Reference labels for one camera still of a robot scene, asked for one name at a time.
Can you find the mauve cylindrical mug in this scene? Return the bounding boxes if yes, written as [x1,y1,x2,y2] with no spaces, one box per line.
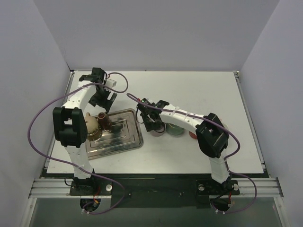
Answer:
[150,125,165,137]

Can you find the small brown mug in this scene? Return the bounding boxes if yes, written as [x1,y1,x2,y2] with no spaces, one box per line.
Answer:
[98,112,112,131]

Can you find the teal glazed mug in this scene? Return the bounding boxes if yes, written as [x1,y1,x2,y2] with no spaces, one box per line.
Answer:
[165,123,184,137]

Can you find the cream beige mug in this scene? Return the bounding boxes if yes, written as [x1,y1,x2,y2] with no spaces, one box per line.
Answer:
[84,113,99,136]

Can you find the red mug black handle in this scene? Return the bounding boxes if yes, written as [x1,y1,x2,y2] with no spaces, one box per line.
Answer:
[189,132,197,140]

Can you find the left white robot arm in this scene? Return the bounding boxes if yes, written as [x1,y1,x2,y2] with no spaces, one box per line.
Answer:
[53,68,117,195]

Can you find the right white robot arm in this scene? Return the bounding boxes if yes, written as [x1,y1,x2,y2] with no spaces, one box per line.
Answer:
[137,98,230,193]

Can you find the stainless steel tray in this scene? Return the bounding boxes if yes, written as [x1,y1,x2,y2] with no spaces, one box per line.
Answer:
[86,109,143,160]

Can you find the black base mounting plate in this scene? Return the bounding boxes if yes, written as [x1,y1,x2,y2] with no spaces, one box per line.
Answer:
[40,174,242,209]

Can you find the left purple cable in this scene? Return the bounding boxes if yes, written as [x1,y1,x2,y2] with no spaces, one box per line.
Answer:
[27,72,130,215]

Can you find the purple cable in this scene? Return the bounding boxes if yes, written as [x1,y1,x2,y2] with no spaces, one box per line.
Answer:
[27,72,130,215]
[127,93,258,215]

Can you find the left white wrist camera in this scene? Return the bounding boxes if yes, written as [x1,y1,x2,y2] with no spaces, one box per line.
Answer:
[106,79,116,88]

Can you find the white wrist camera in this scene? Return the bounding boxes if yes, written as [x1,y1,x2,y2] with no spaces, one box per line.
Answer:
[106,79,116,88]
[140,98,151,106]

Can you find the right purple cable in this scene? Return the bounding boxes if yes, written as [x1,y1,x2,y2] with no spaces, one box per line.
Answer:
[127,93,258,215]

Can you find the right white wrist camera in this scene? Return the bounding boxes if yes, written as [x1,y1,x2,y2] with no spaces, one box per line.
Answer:
[140,98,151,106]

